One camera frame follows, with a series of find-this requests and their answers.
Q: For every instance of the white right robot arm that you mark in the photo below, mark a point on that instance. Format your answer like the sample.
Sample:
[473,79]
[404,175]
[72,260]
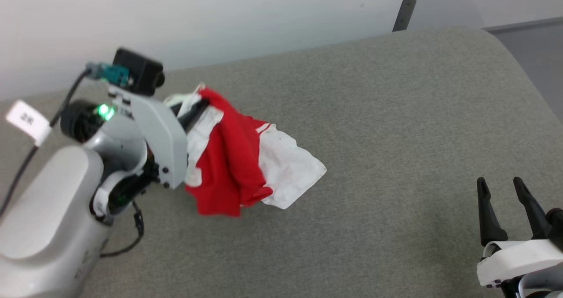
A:
[543,288]

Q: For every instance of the white paper label tag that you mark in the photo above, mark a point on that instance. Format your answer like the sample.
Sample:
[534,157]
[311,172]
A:
[27,121]

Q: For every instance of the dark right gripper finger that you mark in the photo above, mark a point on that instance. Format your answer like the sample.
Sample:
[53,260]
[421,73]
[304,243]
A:
[534,214]
[489,223]

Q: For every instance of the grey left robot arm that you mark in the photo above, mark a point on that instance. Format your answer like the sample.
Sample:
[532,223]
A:
[48,210]

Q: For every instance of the dark grey upright post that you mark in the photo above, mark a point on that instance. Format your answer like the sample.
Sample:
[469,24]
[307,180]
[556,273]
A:
[404,14]

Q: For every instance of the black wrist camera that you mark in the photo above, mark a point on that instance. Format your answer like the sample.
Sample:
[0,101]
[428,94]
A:
[140,71]
[556,227]

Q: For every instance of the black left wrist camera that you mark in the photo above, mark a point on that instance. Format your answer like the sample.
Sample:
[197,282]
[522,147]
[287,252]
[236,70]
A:
[140,71]

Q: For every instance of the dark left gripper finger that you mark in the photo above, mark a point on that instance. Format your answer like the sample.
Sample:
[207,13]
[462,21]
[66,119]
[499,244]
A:
[193,112]

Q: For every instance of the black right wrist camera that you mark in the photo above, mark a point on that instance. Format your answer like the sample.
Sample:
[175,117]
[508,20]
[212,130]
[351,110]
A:
[556,227]

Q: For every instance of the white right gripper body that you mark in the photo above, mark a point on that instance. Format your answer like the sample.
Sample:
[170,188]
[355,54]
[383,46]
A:
[519,258]

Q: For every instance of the red and white basketball jersey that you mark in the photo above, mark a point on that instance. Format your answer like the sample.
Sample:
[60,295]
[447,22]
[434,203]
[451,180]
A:
[228,157]

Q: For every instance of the light grey left gripper body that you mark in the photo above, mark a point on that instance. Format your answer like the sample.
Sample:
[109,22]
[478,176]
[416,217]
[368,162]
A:
[162,135]

